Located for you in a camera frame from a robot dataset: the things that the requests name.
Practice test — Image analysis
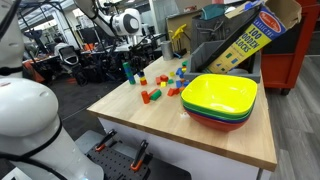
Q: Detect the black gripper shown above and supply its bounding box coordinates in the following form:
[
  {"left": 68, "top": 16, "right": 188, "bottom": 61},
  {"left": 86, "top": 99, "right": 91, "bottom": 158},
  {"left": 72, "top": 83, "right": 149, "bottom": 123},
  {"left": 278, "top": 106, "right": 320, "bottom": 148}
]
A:
[{"left": 129, "top": 40, "right": 149, "bottom": 75}]

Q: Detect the long red block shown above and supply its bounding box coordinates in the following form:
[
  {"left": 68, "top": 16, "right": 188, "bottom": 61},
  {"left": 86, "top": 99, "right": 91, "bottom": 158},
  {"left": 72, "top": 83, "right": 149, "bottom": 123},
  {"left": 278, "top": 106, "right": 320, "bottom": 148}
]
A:
[{"left": 147, "top": 87, "right": 160, "bottom": 97}]

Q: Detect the tall red cylinder block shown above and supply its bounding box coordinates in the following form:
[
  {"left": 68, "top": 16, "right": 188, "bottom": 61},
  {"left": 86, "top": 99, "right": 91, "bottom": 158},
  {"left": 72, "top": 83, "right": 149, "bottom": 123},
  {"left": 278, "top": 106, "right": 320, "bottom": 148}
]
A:
[{"left": 140, "top": 90, "right": 151, "bottom": 105}]

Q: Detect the green rectangular block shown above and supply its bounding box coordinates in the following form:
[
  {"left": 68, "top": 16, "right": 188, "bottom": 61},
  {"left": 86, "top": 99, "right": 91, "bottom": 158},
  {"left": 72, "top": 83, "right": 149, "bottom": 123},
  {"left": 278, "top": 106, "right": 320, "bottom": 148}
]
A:
[{"left": 149, "top": 89, "right": 163, "bottom": 102}]

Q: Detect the red wooden block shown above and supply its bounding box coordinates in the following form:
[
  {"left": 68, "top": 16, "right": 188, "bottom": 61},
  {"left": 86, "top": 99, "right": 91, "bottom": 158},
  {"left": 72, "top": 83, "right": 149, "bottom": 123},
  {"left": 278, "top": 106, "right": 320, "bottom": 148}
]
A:
[{"left": 166, "top": 87, "right": 181, "bottom": 98}]

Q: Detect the metal cup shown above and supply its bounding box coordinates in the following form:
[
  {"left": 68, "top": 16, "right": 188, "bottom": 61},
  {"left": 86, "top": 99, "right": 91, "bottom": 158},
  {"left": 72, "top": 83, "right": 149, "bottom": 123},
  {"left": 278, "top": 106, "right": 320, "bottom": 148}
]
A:
[{"left": 160, "top": 40, "right": 175, "bottom": 62}]

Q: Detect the yellow hand tool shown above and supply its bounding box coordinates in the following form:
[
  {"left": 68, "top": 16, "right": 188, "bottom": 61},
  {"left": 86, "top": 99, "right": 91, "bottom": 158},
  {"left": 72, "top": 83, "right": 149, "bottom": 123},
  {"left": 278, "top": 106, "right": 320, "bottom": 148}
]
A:
[{"left": 168, "top": 23, "right": 188, "bottom": 43}]

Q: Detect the brown cardboard box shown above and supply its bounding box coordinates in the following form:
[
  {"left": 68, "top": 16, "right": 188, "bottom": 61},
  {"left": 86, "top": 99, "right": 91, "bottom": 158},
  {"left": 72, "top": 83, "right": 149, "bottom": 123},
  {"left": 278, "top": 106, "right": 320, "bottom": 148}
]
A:
[{"left": 165, "top": 10, "right": 201, "bottom": 54}]

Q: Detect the gray plastic bin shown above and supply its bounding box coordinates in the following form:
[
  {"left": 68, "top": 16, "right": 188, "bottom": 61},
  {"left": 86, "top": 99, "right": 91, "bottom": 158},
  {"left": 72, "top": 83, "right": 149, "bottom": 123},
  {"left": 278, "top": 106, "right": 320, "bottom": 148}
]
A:
[{"left": 183, "top": 39, "right": 262, "bottom": 84}]

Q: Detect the gray mesh office chair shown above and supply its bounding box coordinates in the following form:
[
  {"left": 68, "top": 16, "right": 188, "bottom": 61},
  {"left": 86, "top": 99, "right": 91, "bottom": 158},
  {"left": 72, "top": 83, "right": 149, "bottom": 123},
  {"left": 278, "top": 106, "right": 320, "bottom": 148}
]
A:
[{"left": 54, "top": 42, "right": 88, "bottom": 86}]

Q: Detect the dark gray fabric basket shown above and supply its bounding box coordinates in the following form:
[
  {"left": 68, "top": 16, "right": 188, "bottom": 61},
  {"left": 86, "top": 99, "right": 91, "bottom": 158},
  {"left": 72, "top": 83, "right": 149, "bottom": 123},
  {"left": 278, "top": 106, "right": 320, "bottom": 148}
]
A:
[{"left": 190, "top": 9, "right": 236, "bottom": 54}]

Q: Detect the black orange clamp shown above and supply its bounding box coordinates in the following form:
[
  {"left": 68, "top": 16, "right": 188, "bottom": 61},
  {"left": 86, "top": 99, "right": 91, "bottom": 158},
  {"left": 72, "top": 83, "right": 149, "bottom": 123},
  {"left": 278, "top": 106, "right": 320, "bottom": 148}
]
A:
[
  {"left": 94, "top": 129, "right": 118, "bottom": 153},
  {"left": 129, "top": 139, "right": 150, "bottom": 173}
]

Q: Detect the yellow plastic bowl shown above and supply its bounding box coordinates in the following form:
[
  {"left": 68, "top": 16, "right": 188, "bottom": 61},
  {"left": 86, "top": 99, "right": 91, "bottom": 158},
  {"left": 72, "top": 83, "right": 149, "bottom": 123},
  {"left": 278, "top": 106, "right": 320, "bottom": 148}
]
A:
[{"left": 180, "top": 73, "right": 259, "bottom": 116}]

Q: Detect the teal cloth item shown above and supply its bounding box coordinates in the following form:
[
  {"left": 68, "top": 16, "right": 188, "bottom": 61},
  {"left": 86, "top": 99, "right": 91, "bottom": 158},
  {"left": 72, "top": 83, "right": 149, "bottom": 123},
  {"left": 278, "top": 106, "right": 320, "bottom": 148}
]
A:
[{"left": 200, "top": 3, "right": 226, "bottom": 21}]

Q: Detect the red plastic bowl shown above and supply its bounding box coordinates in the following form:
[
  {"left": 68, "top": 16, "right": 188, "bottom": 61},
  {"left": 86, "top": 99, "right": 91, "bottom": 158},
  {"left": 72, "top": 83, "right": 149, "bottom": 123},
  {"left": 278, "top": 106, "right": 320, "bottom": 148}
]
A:
[{"left": 184, "top": 108, "right": 253, "bottom": 133}]

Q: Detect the green plastic bowl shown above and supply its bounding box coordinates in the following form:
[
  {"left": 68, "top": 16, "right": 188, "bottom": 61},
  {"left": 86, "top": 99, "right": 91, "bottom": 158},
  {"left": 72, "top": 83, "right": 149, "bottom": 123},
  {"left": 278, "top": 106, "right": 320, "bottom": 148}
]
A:
[{"left": 180, "top": 98, "right": 257, "bottom": 122}]

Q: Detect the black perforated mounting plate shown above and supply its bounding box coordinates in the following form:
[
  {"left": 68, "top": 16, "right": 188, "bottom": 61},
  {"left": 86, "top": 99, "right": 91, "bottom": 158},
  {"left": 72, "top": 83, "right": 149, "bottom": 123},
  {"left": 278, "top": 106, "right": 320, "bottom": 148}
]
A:
[{"left": 85, "top": 139, "right": 152, "bottom": 180}]

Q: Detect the blue plastic bowl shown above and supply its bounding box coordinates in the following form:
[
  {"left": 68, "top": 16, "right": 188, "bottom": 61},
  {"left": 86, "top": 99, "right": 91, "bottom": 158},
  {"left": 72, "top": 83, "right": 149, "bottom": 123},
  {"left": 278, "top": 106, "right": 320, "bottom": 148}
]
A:
[{"left": 182, "top": 104, "right": 254, "bottom": 125}]

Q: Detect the robot mounting stand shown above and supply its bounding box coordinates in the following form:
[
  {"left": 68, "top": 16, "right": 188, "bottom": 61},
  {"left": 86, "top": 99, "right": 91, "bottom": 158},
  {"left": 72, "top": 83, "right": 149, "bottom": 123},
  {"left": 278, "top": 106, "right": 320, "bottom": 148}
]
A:
[{"left": 73, "top": 129, "right": 193, "bottom": 180}]

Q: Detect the wooden blocks cardboard box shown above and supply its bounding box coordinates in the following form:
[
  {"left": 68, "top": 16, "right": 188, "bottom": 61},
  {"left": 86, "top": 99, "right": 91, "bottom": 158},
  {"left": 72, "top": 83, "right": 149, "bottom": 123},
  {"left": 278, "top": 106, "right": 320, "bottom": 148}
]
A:
[{"left": 199, "top": 0, "right": 303, "bottom": 75}]

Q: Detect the red tool cabinet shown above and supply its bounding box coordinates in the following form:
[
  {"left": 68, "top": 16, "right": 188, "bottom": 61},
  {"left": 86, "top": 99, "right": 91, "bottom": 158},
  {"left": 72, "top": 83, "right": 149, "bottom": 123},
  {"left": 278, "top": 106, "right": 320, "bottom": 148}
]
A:
[{"left": 260, "top": 0, "right": 320, "bottom": 97}]

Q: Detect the blue-handled tool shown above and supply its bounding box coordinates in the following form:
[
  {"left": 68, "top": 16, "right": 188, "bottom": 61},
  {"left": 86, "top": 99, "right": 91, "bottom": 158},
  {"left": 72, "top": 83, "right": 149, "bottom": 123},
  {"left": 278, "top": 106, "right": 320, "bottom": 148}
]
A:
[{"left": 173, "top": 48, "right": 188, "bottom": 60}]

